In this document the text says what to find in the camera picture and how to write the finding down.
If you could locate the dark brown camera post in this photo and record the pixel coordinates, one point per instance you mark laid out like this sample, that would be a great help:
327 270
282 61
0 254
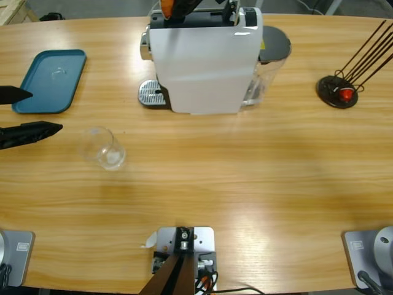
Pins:
172 276

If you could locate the arm grey base plate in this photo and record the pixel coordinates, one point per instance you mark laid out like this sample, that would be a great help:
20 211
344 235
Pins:
18 255
362 255

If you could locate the light wooden pallet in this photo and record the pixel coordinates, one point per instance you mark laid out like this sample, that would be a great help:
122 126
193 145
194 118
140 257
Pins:
12 10

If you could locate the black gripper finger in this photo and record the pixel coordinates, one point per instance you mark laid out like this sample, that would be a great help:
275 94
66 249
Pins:
13 94
30 133
183 8

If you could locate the white paper tab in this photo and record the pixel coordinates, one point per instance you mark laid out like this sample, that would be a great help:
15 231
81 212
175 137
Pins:
151 241

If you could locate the red coffee capsule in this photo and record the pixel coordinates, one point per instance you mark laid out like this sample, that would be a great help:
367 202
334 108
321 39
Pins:
346 94

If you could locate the orange coffee capsule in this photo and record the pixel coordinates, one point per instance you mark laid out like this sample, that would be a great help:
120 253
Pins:
166 8

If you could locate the white capsule coffee machine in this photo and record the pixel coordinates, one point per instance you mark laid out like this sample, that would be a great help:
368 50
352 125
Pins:
199 67

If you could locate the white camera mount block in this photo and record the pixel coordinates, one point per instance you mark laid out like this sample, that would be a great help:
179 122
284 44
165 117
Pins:
204 238

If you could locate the black object behind table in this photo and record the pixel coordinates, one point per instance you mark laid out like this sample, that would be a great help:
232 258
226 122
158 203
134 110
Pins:
52 17

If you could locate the clear water tank black lid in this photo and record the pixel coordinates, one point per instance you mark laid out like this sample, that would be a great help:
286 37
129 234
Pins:
274 40

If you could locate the teal plastic tray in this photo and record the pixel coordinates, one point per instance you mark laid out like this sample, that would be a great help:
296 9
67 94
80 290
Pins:
52 80

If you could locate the clear drinking glass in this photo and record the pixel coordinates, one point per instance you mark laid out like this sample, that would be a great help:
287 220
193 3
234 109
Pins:
107 156

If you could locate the grey metal frame leg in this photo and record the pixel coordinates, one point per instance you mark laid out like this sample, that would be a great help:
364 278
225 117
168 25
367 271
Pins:
333 6

